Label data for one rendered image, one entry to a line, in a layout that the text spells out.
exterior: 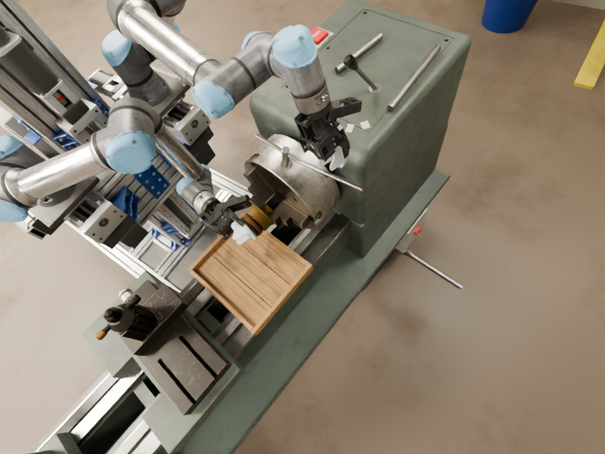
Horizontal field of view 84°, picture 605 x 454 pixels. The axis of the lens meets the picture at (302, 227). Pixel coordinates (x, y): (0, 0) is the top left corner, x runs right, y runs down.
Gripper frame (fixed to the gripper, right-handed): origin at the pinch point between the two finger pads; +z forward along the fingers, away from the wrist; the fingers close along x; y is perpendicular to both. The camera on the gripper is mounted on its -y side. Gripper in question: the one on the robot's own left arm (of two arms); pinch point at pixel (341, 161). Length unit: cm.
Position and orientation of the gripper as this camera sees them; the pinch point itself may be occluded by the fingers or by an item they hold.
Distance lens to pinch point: 91.0
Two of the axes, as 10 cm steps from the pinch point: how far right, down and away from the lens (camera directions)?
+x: 6.9, 4.3, -5.8
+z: 3.2, 5.4, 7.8
